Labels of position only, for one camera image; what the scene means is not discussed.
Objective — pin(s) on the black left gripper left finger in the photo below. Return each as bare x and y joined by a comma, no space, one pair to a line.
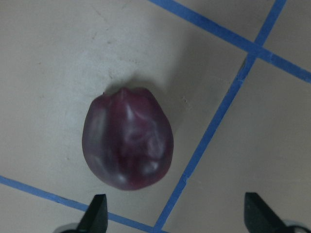
95,219

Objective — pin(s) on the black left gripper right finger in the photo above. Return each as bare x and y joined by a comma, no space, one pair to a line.
260,218

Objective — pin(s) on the dark red apple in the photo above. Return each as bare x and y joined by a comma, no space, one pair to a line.
127,139

